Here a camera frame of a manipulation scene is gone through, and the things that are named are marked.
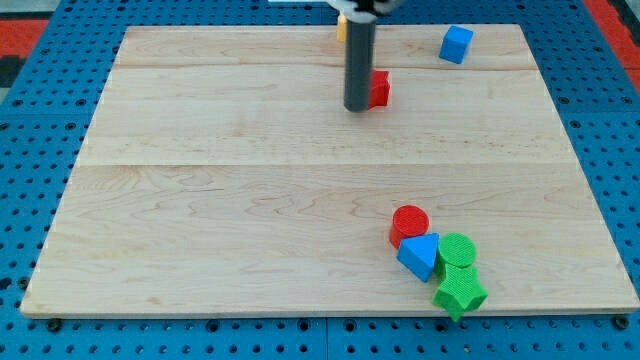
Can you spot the green circle block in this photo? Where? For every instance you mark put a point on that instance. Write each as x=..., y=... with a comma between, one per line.
x=455, y=249

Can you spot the blue cube block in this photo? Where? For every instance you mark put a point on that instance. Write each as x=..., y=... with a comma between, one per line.
x=455, y=44

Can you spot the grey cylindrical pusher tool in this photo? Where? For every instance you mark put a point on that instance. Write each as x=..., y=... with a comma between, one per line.
x=359, y=52

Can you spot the red circle block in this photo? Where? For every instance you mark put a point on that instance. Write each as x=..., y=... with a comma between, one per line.
x=407, y=221

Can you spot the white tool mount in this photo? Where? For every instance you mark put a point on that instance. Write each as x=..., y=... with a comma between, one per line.
x=374, y=7

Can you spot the red star block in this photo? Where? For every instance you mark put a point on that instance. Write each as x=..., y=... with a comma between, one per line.
x=380, y=88

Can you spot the yellow block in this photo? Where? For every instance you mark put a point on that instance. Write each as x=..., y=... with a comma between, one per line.
x=341, y=28

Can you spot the blue triangle block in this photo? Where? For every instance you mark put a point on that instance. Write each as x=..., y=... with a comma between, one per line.
x=418, y=254

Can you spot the green star block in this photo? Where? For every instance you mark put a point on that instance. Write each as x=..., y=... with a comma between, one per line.
x=459, y=291

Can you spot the wooden board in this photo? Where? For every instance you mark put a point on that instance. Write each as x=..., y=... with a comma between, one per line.
x=222, y=177

